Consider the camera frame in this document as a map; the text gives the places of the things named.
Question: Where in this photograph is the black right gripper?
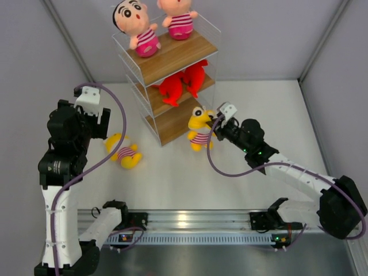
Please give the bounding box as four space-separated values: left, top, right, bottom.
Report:
207 118 251 154

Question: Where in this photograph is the yellow bear plush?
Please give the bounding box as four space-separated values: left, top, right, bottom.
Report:
103 133 143 169
187 106 215 152

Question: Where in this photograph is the red shark plush toy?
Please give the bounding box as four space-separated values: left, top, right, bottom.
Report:
152 71 187 107

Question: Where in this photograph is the pink black-haired boy doll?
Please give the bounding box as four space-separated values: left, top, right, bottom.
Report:
112 0 161 58

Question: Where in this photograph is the pink bald baby doll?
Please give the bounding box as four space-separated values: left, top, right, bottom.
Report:
157 0 198 40

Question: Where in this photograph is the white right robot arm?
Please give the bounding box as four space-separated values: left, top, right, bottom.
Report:
205 114 367 240

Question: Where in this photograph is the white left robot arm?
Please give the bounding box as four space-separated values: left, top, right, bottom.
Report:
34 99 130 275

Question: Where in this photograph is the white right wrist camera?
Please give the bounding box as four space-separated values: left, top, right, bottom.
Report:
217 102 237 120

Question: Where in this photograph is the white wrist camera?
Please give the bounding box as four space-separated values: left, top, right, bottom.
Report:
217 102 237 120
74 86 101 116

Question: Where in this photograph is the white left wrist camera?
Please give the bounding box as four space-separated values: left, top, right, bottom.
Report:
74 86 101 116

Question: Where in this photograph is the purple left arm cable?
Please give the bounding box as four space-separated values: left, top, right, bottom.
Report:
51 82 144 276

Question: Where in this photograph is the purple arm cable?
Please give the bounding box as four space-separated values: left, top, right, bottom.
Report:
206 114 368 252
51 82 144 276

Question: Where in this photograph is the white wire wooden shelf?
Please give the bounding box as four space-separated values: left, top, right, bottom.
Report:
112 16 221 146

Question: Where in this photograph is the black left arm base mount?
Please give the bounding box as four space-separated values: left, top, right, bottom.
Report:
114 212 148 231

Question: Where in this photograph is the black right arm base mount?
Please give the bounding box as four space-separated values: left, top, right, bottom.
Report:
250 211 292 232

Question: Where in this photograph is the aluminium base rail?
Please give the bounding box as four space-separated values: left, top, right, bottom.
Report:
77 209 311 231

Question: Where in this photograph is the slotted grey cable duct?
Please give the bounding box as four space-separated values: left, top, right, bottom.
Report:
105 232 275 246

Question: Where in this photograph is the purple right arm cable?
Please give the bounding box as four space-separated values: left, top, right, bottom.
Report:
206 114 368 252

